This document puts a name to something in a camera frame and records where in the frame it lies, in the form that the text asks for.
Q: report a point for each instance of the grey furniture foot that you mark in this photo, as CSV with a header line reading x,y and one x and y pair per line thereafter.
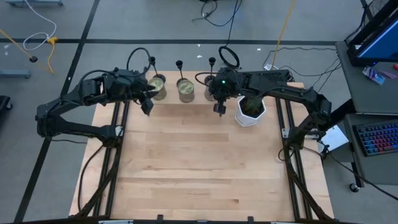
x,y
34,3
15,74

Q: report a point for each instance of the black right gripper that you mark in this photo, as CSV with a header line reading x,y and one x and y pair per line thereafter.
x,y
224,87

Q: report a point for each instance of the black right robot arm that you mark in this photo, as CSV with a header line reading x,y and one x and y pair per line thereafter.
x,y
280,88

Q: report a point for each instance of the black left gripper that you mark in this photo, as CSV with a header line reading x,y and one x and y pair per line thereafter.
x,y
130,85

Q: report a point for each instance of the glass jar candle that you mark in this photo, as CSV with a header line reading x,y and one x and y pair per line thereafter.
x,y
207,94
158,83

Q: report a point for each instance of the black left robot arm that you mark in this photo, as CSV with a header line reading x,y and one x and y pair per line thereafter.
x,y
62,107

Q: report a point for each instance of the backlit rainbow keyboard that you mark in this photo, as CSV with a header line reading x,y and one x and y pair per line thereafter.
x,y
377,138

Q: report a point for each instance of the black perforated frame panel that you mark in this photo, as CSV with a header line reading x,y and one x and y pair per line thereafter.
x,y
280,74

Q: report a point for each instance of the black caster wheel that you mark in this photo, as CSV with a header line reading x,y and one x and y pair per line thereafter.
x,y
354,187

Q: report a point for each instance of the colourful foil packet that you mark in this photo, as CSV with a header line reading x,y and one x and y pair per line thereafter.
x,y
373,74

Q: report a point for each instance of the grey desk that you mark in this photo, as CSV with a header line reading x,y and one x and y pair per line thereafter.
x,y
373,96

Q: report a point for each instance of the yellow rod with black tip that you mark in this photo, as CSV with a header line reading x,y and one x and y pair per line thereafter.
x,y
18,43

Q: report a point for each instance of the black candle stick holder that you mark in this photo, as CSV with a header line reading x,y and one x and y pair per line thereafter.
x,y
179,64
212,60
152,59

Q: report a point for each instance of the cactus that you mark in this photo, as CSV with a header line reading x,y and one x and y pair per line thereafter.
x,y
245,119

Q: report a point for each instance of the black aluminium frame rails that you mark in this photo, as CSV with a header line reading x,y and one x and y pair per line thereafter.
x,y
298,180
113,174

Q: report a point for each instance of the white power adapter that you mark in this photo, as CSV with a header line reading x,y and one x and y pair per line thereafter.
x,y
270,67

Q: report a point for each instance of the black computer monitor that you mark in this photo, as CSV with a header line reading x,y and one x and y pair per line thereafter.
x,y
382,43

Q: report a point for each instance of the white paper sheet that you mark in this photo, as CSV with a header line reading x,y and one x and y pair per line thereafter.
x,y
335,138

